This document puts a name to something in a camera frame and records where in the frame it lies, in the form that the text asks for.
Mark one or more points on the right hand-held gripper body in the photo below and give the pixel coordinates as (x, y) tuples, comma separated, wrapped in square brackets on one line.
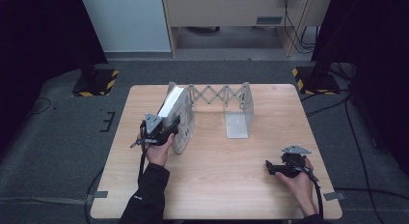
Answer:
[(292, 166)]

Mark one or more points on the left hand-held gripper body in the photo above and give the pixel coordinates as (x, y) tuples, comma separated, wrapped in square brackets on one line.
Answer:
[(154, 134)]

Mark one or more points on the white book with grey figures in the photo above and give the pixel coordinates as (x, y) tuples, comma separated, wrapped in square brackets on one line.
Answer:
[(185, 121)]

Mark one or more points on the expandable metal bookend rack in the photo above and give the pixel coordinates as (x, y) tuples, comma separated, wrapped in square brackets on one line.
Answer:
[(238, 121)]

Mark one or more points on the person's left hand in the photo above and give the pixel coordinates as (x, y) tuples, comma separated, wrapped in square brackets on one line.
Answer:
[(157, 154)]

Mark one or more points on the person's right hand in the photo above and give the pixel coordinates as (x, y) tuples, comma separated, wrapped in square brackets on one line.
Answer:
[(304, 185)]

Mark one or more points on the black floor tape mark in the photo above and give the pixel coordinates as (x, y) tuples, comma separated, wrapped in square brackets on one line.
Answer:
[(107, 121)]

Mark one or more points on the grey tape strip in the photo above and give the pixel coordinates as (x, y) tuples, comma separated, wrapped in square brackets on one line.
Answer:
[(98, 194), (336, 196)]

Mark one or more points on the striped black stand base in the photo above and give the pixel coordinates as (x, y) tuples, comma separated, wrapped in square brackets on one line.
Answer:
[(96, 84), (316, 80)]

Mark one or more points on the white panel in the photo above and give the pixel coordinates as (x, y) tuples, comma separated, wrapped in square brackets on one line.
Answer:
[(125, 21)]

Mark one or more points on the light wooden desk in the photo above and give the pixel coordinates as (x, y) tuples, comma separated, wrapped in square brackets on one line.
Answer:
[(225, 11)]

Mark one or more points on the black curtain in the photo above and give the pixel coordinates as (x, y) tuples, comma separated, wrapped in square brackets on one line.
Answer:
[(379, 72), (38, 56)]

